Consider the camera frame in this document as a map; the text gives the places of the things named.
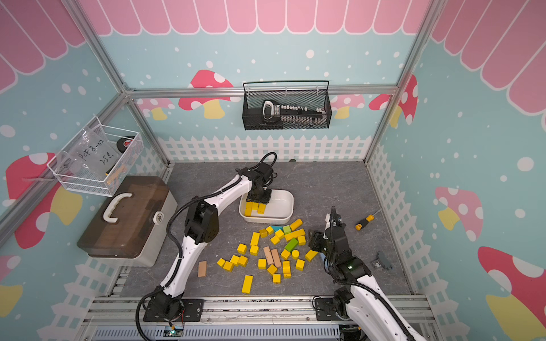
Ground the flat wooden block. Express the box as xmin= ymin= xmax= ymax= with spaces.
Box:
xmin=198 ymin=261 xmax=208 ymax=278

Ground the socket wrench set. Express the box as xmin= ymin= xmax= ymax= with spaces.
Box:
xmin=261 ymin=100 xmax=328 ymax=129

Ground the natural wooden plank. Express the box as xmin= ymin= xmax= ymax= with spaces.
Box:
xmin=271 ymin=249 xmax=282 ymax=268
xmin=263 ymin=247 xmax=274 ymax=266

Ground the yellow cylinder block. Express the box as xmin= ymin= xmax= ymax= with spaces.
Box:
xmin=289 ymin=219 xmax=303 ymax=231

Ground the clear wall-mounted bin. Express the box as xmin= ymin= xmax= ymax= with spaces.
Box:
xmin=47 ymin=117 xmax=144 ymax=197

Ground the black tape roll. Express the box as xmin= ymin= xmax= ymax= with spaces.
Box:
xmin=116 ymin=136 xmax=135 ymax=153

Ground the yellow black screwdriver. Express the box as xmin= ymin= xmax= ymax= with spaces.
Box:
xmin=355 ymin=209 xmax=382 ymax=231

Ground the brown toolbox with white handle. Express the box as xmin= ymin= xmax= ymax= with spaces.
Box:
xmin=77 ymin=176 xmax=178 ymax=267

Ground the large yellow front block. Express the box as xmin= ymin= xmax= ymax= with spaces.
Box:
xmin=242 ymin=275 xmax=253 ymax=294

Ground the long yellow block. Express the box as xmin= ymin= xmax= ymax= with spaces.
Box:
xmin=244 ymin=202 xmax=254 ymax=217
xmin=257 ymin=203 xmax=267 ymax=215

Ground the black wire mesh basket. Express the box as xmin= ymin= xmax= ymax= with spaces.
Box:
xmin=242 ymin=80 xmax=332 ymax=130

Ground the yellow cube block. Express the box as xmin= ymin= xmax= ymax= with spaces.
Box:
xmin=237 ymin=244 xmax=247 ymax=254

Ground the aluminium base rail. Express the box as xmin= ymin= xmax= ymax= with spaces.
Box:
xmin=84 ymin=296 xmax=432 ymax=341

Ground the yellow arch block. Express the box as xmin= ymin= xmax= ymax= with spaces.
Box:
xmin=282 ymin=261 xmax=291 ymax=278

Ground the white plastic tub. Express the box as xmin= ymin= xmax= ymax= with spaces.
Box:
xmin=238 ymin=190 xmax=294 ymax=226

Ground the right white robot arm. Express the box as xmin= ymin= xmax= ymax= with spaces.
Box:
xmin=309 ymin=207 xmax=425 ymax=340

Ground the right natural wooden plank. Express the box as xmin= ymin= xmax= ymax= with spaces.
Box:
xmin=271 ymin=249 xmax=282 ymax=268

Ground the small grey metal clip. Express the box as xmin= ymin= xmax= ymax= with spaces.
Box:
xmin=371 ymin=251 xmax=393 ymax=270

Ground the yellow upright rectangular block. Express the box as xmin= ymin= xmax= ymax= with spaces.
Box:
xmin=250 ymin=232 xmax=260 ymax=246

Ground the left natural wooden plank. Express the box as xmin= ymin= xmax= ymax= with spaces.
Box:
xmin=263 ymin=247 xmax=274 ymax=266

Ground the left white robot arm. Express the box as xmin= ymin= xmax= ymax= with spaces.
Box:
xmin=135 ymin=151 xmax=277 ymax=340

